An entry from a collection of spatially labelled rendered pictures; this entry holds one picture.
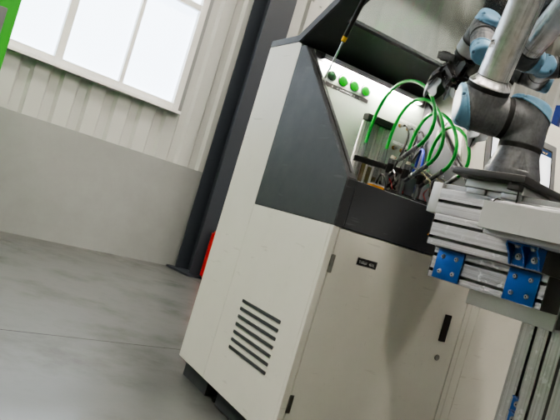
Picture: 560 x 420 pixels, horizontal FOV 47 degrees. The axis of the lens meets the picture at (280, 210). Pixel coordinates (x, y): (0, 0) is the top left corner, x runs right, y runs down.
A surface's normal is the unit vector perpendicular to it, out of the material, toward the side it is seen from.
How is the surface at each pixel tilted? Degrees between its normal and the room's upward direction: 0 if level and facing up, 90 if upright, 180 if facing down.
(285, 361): 90
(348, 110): 90
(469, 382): 90
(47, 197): 90
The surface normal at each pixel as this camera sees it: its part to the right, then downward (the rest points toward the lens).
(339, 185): -0.83, -0.25
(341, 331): 0.47, 0.13
